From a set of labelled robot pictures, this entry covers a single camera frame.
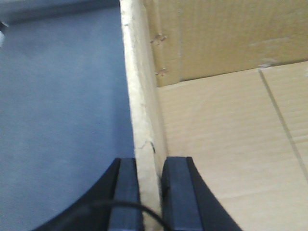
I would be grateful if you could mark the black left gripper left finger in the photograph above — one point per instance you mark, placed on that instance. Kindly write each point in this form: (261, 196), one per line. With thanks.
(109, 205)

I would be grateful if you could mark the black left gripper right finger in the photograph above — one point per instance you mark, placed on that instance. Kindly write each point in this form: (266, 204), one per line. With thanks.
(187, 202)

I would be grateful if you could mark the brown cardboard carton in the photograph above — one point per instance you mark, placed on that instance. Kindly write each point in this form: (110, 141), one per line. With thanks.
(226, 83)

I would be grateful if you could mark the dark grey conveyor belt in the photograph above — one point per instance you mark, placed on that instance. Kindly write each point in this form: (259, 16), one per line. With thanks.
(64, 113)

